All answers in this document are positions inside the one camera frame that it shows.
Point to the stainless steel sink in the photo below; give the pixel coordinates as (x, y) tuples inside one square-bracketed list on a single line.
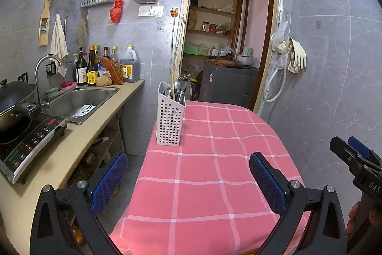
[(74, 99)]

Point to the green box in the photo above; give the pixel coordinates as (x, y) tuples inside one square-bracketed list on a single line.
[(191, 49)]

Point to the red plastic bag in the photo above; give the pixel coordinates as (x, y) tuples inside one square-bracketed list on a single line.
[(116, 11)]

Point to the clear hanging plastic bag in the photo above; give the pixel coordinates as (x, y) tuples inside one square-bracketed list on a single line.
[(279, 34)]

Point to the large dark oil jug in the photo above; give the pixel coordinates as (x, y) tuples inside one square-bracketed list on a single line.
[(129, 66)]

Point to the white perforated utensil holder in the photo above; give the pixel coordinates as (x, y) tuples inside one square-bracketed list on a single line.
[(170, 123)]

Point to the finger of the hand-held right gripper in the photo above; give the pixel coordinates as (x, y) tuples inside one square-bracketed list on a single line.
[(359, 146), (343, 150)]

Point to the white wall switch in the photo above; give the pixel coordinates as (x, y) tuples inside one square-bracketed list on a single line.
[(144, 11)]

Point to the blue and white packet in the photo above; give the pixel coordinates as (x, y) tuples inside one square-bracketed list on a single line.
[(102, 68)]

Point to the metal wall shelf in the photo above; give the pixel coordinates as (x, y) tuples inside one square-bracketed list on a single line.
[(98, 1)]

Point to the orange wall hook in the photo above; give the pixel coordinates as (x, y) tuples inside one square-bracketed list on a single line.
[(174, 12)]

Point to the dark pump bottle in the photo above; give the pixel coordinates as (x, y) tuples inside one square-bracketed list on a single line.
[(80, 72)]

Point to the wooden grater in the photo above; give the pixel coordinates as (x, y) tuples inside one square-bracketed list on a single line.
[(44, 25)]

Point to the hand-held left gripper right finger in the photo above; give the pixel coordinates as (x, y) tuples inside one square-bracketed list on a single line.
[(268, 183)]

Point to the metal spoon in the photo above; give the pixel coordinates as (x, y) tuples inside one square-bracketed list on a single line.
[(178, 84), (168, 92)]

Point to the hanging metal strainer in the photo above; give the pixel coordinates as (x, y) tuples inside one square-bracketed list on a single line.
[(66, 34)]

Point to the red-capped dark bottle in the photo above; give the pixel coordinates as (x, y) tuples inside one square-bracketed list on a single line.
[(106, 53)]

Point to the worn door frame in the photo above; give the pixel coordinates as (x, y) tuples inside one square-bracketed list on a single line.
[(182, 34)]

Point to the black induction cooker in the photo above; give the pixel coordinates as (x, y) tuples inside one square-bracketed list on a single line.
[(29, 147)]

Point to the food packets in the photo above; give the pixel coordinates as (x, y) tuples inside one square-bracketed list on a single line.
[(219, 29)]

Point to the brown paper bag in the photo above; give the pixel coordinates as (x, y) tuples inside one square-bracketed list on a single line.
[(192, 19)]

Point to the orange seasoning packet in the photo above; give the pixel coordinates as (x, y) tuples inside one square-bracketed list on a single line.
[(113, 72)]

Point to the metal peeler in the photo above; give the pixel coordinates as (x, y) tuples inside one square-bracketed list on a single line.
[(186, 78)]

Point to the yellow-capped clear bottle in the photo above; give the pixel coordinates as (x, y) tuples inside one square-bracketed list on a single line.
[(114, 55)]

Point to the hanging brown loofah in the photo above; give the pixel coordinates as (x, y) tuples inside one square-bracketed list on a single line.
[(81, 32)]

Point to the pink checked tablecloth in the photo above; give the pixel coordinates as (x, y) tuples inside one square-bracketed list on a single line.
[(209, 168)]

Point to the yellow-capped dark bottle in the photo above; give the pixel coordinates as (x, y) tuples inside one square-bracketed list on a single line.
[(96, 53)]

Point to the wooden cutting board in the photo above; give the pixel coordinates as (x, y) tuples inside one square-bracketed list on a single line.
[(223, 62)]

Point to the wooden shelf unit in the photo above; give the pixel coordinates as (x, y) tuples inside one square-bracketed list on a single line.
[(215, 10)]

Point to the beige kitchen counter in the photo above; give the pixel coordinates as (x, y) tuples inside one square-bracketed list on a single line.
[(59, 153)]

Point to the pale green containers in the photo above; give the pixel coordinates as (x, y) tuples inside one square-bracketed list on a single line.
[(247, 51)]

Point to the white cooker pot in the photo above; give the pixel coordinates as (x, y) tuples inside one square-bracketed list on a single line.
[(244, 60)]

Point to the person's right hand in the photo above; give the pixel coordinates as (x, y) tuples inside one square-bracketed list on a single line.
[(353, 217)]

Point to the glass jar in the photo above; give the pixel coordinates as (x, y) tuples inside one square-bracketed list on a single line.
[(205, 26)]

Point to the black wok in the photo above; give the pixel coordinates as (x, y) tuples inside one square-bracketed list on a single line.
[(15, 120)]

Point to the brown paper parcel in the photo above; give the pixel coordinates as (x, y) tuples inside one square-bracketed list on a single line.
[(103, 81)]

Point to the metal faucet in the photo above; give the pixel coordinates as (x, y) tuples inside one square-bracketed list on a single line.
[(38, 72)]

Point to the grey washing machine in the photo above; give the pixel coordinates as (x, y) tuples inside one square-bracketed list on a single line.
[(226, 84)]

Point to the beige hanging towel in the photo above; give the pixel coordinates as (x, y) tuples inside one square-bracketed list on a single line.
[(59, 46)]

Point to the green soap dish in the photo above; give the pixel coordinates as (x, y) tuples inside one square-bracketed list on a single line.
[(53, 94)]

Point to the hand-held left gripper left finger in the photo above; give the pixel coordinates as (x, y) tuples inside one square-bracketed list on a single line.
[(109, 180)]

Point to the pair of rubber gloves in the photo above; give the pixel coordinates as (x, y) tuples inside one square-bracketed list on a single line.
[(297, 54)]

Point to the white wall socket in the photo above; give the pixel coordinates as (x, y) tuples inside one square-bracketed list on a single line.
[(157, 11)]

